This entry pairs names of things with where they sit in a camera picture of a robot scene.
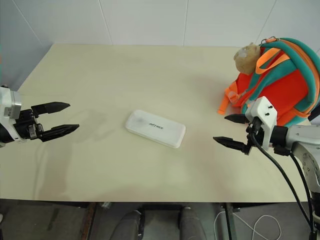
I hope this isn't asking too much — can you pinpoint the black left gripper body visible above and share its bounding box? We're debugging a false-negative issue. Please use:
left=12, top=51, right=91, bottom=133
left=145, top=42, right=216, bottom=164
left=13, top=106, right=45, bottom=143

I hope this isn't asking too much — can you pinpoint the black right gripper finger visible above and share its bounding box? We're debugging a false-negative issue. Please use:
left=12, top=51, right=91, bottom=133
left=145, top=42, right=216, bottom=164
left=212, top=136, right=248, bottom=153
left=224, top=113, right=250, bottom=125

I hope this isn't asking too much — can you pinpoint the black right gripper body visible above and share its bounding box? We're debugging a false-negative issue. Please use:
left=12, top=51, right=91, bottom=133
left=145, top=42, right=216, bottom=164
left=243, top=116, right=266, bottom=157

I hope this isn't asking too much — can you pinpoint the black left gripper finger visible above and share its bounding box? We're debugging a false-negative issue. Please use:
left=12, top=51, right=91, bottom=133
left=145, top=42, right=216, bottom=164
left=40, top=124, right=81, bottom=143
left=30, top=101, right=71, bottom=118

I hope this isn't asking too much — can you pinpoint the orange and teal backpack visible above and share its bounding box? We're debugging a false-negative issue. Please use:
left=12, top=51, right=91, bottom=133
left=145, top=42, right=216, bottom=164
left=216, top=36, right=320, bottom=127

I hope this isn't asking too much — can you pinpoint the white rectangular case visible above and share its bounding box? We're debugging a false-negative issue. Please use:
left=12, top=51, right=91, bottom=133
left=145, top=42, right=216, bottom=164
left=124, top=109, right=187, bottom=150

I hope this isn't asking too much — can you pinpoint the tan plush bear toy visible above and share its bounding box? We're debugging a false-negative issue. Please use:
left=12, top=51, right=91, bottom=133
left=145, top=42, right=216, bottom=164
left=233, top=42, right=261, bottom=76

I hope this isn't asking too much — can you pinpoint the metal table leg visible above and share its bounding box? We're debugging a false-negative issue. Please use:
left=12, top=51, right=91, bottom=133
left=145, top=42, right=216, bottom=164
left=219, top=202, right=241, bottom=240

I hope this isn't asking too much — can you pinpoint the dark rounded grey shape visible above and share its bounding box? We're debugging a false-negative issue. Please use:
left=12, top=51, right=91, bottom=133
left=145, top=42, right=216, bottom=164
left=114, top=209, right=144, bottom=240
left=178, top=206, right=209, bottom=240

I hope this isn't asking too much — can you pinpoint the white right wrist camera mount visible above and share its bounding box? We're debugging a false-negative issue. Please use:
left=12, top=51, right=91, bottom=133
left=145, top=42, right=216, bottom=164
left=244, top=96, right=278, bottom=151

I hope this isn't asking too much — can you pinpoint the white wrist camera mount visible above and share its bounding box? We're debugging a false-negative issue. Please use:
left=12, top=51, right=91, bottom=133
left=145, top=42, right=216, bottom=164
left=0, top=85, right=23, bottom=124
left=244, top=96, right=278, bottom=151

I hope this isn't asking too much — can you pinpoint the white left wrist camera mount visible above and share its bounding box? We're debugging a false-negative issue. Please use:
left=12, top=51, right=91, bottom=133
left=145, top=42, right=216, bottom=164
left=0, top=85, right=23, bottom=124

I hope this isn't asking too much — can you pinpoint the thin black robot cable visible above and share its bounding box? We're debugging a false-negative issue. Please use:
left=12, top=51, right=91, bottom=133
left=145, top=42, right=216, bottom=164
left=273, top=146, right=315, bottom=233

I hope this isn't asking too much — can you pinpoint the white floor cable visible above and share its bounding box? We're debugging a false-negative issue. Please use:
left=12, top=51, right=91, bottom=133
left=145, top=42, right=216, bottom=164
left=214, top=209, right=283, bottom=240

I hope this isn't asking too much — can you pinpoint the rusty brown table frame bar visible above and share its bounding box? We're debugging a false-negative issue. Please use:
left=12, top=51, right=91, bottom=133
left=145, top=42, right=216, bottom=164
left=78, top=201, right=98, bottom=240

